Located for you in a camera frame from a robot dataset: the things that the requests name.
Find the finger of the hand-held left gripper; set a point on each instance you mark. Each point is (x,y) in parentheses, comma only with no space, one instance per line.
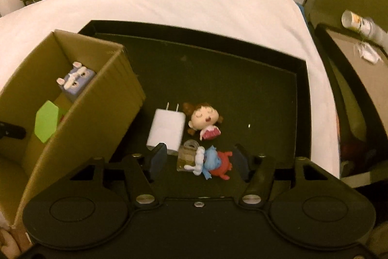
(12,130)

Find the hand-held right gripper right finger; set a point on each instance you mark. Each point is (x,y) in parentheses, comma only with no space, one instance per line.
(242,165)

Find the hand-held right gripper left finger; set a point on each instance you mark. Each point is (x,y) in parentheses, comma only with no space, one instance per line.
(157,160)

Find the white charger plug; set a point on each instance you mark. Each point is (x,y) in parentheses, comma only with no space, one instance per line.
(166,128)

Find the blue and red figurine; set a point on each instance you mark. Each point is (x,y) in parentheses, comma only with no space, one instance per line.
(209,162)

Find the green hexagonal box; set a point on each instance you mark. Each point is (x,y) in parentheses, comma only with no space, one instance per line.
(47,122)

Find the brown-haired doll figurine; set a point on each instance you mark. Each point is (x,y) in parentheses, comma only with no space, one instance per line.
(203,121)

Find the cardboard box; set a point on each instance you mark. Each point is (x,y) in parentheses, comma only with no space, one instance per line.
(100,113)

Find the blue-grey rabbit cube toy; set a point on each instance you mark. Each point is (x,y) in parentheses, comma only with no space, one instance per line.
(74,80)

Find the black tray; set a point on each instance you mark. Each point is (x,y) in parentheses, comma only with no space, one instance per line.
(227,80)

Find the stack of paper cups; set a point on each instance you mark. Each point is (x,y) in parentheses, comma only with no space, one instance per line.
(360,24)

